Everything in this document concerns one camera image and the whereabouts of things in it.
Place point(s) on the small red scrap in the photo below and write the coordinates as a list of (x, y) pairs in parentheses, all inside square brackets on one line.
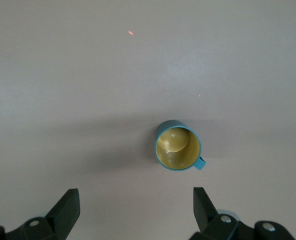
[(131, 32)]

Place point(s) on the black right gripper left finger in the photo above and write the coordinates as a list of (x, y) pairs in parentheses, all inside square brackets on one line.
[(63, 215)]

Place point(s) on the brown table mat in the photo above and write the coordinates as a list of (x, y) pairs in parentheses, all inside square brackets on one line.
[(88, 87)]

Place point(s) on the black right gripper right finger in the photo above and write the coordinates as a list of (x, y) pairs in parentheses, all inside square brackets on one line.
[(205, 215)]

